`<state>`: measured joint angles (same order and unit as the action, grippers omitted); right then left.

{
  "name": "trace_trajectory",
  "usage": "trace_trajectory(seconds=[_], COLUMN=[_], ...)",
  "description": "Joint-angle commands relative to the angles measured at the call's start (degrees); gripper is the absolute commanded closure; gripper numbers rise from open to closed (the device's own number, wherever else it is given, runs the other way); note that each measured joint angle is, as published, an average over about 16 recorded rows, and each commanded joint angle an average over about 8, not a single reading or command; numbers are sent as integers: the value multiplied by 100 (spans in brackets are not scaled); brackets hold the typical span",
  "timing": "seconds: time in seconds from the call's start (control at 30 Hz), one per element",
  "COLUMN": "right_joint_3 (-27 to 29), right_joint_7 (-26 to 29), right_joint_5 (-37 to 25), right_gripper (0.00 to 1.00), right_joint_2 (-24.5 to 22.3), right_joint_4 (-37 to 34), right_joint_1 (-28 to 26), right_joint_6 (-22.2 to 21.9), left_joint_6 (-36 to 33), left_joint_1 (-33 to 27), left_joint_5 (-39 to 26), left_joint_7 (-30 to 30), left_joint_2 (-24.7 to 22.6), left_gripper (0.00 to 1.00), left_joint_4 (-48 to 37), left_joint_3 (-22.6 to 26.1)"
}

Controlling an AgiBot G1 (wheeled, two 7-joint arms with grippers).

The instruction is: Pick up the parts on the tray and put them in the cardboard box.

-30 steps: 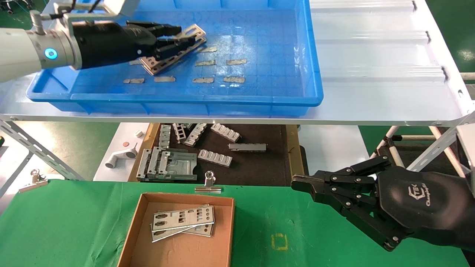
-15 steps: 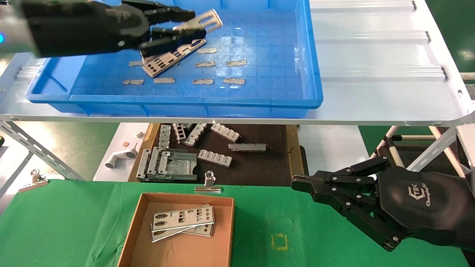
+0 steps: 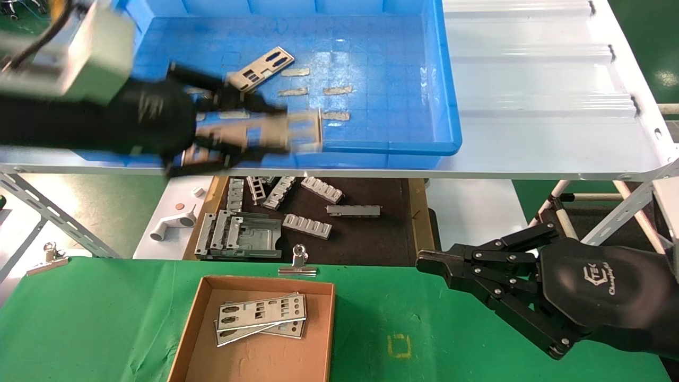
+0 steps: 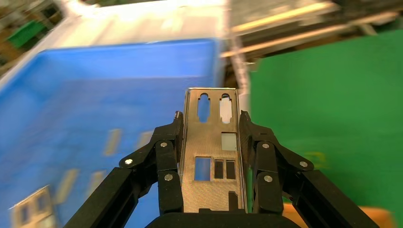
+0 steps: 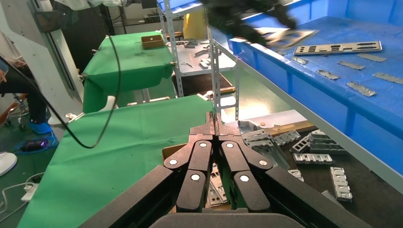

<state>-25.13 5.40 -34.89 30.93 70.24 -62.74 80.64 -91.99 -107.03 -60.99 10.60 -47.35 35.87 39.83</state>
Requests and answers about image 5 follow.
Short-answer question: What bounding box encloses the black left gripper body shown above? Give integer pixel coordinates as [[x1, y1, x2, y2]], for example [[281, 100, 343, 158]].
[[201, 0, 278, 28]]

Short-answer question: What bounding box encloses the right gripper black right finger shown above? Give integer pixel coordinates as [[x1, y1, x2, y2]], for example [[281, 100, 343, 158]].
[[215, 113, 273, 213]]

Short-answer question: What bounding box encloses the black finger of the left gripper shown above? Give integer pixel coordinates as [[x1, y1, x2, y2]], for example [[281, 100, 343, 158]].
[[226, 23, 268, 45], [268, 4, 298, 29]]

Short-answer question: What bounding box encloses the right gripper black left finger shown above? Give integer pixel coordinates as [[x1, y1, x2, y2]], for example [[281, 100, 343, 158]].
[[163, 112, 216, 213]]

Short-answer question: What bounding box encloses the silver IO shield plate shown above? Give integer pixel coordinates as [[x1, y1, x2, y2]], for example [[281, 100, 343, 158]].
[[259, 28, 319, 49], [208, 163, 229, 207], [293, 41, 383, 56]]

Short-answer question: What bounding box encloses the small brown cardboard box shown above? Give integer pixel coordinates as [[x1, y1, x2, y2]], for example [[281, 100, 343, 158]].
[[141, 34, 166, 49]]

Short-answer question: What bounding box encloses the blue plastic tray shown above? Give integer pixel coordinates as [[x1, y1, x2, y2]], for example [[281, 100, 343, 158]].
[[209, 0, 403, 141]]

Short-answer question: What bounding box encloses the wood-framed black mat tray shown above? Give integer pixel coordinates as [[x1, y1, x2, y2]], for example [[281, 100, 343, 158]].
[[268, 121, 403, 228]]

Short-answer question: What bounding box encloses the grey pipe fitting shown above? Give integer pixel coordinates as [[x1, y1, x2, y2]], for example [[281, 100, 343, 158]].
[[238, 119, 262, 132]]

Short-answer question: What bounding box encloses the yellow hanging sheet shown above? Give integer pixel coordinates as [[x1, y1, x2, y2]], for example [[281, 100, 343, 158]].
[[183, 9, 207, 40]]

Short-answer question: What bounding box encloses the dark blue plastic bin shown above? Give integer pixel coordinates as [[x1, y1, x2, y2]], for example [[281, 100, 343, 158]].
[[157, 0, 205, 14]]

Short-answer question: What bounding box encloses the slotted grey metal part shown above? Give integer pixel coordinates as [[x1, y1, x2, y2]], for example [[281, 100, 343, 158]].
[[288, 169, 305, 182], [330, 167, 353, 202], [293, 153, 334, 165], [290, 135, 312, 154], [274, 130, 301, 146], [308, 129, 347, 155]]

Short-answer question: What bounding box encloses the white perforated rack leg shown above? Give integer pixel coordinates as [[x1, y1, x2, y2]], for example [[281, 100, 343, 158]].
[[206, 28, 240, 122]]

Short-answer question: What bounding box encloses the large green table cloth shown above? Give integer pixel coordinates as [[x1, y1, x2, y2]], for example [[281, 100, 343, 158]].
[[17, 94, 218, 228]]

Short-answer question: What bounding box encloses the white metal rack shelf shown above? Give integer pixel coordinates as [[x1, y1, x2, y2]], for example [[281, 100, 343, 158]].
[[209, 28, 403, 194]]

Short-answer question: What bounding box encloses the small green table cloth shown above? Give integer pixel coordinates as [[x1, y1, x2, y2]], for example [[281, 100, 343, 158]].
[[82, 30, 176, 114]]

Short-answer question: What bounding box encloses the blue shoe cover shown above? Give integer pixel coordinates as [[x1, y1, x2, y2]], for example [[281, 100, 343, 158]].
[[29, 121, 52, 135]]

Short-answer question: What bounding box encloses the white robot body panel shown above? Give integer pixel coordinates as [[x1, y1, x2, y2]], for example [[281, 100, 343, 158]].
[[31, 0, 85, 106]]

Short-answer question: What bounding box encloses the black device with purple light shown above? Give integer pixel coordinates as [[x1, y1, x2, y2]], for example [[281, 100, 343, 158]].
[[23, 139, 49, 152]]

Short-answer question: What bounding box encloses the white power strip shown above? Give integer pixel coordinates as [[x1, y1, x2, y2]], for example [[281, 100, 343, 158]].
[[20, 183, 40, 202]]

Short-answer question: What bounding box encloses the white round floor base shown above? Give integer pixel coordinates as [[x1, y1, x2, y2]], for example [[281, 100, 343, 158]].
[[0, 152, 18, 177]]

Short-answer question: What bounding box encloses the seated person in black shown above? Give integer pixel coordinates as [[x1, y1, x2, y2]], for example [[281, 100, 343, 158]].
[[0, 57, 48, 126]]

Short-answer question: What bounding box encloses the large grey metal bracket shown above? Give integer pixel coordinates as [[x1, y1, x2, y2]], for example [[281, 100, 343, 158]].
[[240, 129, 291, 171]]

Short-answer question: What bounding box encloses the white perforated rack post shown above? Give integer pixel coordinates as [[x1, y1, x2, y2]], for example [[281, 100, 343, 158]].
[[157, 0, 184, 98]]

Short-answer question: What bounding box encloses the hanging black cable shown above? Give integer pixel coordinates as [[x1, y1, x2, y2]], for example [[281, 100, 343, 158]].
[[0, 35, 123, 150]]

